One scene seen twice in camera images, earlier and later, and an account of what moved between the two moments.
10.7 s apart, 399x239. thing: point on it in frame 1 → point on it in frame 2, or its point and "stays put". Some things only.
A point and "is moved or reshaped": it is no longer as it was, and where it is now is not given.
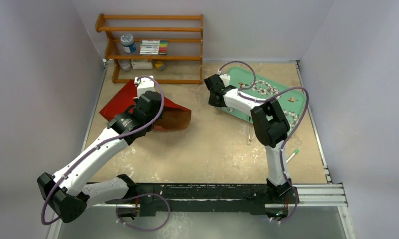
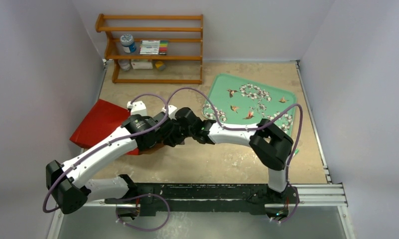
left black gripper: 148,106 → 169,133
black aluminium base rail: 144,199 stays put
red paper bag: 175,116 is moved or reshaped
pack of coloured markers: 159,47 stays put
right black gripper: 211,89 → 182,126
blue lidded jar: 127,41 stays put
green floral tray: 291,100 is moved or reshaped
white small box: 142,65 stays put
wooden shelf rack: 111,58 stays put
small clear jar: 125,64 stays put
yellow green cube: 160,65 stays put
